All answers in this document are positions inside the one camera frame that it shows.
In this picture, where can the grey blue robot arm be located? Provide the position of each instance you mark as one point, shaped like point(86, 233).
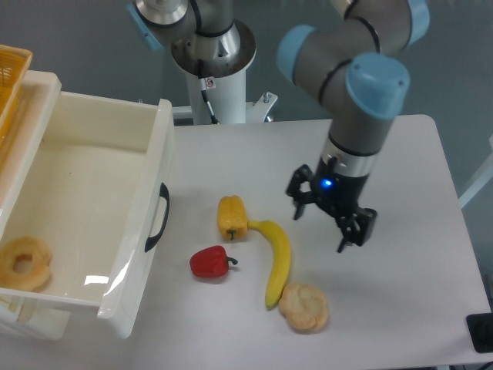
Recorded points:
point(351, 72)

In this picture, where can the white drawer cabinet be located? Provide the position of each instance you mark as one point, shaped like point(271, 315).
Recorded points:
point(22, 314)

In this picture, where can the golden ring donut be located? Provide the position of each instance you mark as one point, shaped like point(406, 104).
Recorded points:
point(25, 264)

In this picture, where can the pale round donut bun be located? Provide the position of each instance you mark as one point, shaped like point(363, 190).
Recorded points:
point(304, 307)

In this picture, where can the red bell pepper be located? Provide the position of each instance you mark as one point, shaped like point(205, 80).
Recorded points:
point(211, 262)

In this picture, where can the black drawer handle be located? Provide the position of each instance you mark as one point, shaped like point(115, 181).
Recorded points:
point(160, 220)

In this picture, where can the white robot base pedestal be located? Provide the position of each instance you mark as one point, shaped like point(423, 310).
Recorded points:
point(215, 68)

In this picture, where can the yellow banana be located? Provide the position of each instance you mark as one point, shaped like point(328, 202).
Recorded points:
point(281, 247)

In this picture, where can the yellow woven basket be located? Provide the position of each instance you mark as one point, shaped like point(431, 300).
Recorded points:
point(15, 63)

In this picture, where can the black device at edge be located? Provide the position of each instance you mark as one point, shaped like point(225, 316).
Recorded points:
point(480, 330)

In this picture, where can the white open upper drawer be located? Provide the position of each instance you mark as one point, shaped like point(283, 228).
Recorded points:
point(91, 194)

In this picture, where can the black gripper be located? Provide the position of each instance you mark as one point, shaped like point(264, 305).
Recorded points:
point(338, 196)

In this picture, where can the yellow bell pepper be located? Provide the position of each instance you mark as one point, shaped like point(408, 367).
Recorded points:
point(232, 218)

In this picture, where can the white table frame bracket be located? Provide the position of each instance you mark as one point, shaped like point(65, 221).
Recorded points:
point(481, 177)

